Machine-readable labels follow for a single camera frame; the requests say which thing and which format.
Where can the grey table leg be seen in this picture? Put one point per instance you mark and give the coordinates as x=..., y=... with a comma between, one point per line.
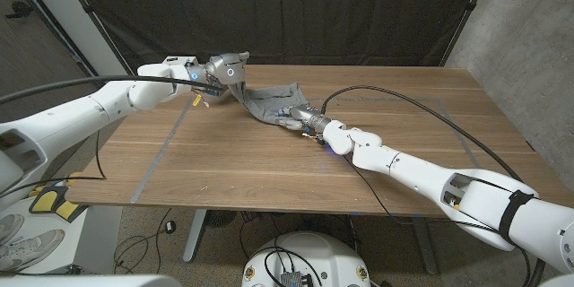
x=425, y=246

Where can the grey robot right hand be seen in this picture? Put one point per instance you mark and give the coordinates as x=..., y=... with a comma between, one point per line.
x=302, y=114

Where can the black power adapter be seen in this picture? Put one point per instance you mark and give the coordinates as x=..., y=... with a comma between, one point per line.
x=170, y=227

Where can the grey sneaker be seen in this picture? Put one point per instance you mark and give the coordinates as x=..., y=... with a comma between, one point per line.
x=27, y=246
x=10, y=226

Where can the grey torso module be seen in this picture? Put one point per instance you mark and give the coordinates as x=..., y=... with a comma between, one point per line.
x=296, y=279

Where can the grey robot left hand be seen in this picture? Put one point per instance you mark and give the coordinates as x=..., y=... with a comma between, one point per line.
x=226, y=72

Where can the yellow black pad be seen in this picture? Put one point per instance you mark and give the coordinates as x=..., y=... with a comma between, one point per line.
x=47, y=199

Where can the black backdrop stand pole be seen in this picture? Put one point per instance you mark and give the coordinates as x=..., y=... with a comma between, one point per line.
x=88, y=9
x=469, y=6

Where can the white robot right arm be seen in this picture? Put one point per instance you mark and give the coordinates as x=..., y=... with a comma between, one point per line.
x=426, y=175

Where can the white table leg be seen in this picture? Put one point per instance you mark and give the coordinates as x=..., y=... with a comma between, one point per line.
x=195, y=233

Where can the white low cabinet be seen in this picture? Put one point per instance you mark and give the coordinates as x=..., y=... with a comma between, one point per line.
x=13, y=208

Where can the white power strip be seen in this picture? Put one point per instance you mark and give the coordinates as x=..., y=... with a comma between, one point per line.
x=177, y=59

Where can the black door frame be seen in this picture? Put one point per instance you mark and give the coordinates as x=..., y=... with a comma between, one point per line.
x=67, y=41

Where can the black backdrop curtain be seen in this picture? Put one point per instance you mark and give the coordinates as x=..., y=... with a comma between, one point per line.
x=287, y=9

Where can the black round fan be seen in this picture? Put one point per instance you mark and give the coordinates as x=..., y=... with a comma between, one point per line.
x=220, y=218

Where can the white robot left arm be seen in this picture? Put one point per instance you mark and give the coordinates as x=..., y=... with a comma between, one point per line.
x=67, y=121

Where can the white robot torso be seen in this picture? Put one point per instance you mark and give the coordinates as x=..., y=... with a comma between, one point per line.
x=323, y=255

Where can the grey shorts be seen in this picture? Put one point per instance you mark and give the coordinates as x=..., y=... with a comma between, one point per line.
x=269, y=103

